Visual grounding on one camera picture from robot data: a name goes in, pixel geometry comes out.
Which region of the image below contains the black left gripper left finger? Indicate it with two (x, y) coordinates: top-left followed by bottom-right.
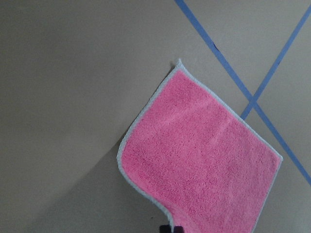
(159, 225), (170, 233)

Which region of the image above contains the pink and grey towel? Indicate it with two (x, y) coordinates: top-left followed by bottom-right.
(117, 61), (283, 233)

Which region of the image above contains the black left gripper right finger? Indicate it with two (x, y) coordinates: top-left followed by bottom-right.
(173, 226), (183, 233)

